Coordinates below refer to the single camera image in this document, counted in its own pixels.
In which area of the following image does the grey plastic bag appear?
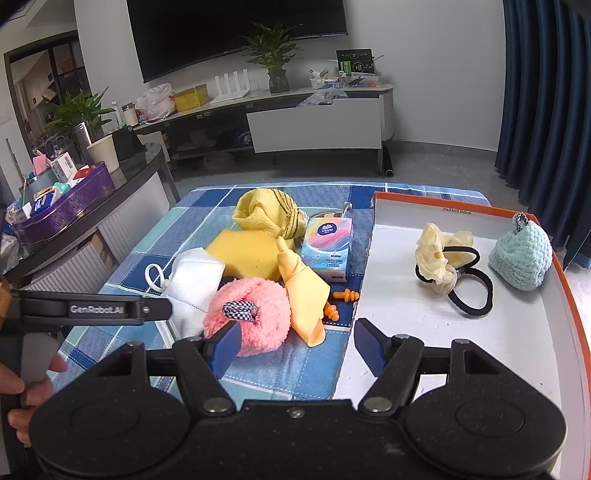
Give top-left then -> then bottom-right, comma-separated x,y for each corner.
298,89 -> 347,108

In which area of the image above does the blue checkered blanket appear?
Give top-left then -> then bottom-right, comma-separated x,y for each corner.
51,182 -> 492,402

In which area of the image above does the black framed glass door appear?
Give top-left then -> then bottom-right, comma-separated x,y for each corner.
4,30 -> 93,155

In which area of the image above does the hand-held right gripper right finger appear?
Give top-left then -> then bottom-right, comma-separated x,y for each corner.
353,318 -> 497,415

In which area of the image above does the pink fluffy scrunchie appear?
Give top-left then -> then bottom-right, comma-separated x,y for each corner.
203,277 -> 293,357

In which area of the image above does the clear tray of small things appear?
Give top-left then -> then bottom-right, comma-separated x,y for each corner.
309,73 -> 383,90

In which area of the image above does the white paper cup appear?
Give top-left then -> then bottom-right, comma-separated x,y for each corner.
86,134 -> 121,174

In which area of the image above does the mint crochet pouch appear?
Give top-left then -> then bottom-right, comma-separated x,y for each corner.
488,212 -> 553,291

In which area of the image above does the yellow striped towel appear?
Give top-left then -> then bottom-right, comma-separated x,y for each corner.
232,188 -> 309,241

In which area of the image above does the black wall television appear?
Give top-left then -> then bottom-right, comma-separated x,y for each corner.
126,0 -> 348,84

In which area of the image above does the white face mask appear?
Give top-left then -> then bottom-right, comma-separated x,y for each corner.
145,248 -> 226,339

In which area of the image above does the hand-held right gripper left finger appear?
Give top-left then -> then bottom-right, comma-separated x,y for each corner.
90,320 -> 243,415

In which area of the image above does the white box with orange rim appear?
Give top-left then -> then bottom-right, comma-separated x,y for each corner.
332,191 -> 591,480

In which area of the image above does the white barcode box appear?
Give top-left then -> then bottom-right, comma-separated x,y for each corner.
48,151 -> 77,183

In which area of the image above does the potted plant in dark vase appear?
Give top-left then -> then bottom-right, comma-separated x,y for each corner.
240,21 -> 301,94

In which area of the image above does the leafy green table plant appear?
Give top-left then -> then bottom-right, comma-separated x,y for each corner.
46,88 -> 116,139

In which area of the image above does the yellow rubber glove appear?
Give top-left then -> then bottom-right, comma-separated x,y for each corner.
276,236 -> 331,348

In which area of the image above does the grey coiled cable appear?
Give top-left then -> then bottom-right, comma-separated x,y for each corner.
307,202 -> 354,221

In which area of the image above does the purple oval tin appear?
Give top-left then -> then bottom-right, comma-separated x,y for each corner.
11,162 -> 116,245

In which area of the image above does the clear crumpled plastic bag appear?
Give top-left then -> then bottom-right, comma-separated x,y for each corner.
0,233 -> 22,276

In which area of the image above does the white plastic bag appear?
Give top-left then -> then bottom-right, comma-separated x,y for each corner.
136,83 -> 177,121

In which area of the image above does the steel tumbler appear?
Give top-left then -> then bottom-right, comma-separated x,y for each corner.
74,121 -> 95,164

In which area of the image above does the yellow sponge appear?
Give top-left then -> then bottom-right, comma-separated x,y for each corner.
205,229 -> 289,281

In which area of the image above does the pale yellow scrunchie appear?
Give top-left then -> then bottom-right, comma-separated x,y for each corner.
414,223 -> 475,296

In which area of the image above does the dark blue curtain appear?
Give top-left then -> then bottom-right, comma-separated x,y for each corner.
495,0 -> 591,269

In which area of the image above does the round black glass table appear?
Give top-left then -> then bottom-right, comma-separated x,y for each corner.
0,142 -> 181,288

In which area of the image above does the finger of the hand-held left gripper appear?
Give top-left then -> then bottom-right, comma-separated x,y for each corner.
10,290 -> 172,326

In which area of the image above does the person's left hand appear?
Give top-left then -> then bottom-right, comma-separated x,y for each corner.
0,355 -> 68,446

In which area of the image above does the green and black box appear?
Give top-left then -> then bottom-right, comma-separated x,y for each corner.
336,48 -> 377,77

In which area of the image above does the colourful tissue pack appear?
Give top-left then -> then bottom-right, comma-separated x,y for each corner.
300,217 -> 354,281

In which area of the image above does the white open drawer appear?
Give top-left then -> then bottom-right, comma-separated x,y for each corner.
247,98 -> 384,154

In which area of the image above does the thin black hair tie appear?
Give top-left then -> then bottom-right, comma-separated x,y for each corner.
416,247 -> 479,283

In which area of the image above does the yellow cardboard box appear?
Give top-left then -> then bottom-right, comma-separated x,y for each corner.
173,84 -> 208,112

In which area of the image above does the white router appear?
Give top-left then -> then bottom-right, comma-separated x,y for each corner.
211,68 -> 252,103

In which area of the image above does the long television cabinet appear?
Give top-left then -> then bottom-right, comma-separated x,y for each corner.
134,83 -> 395,163

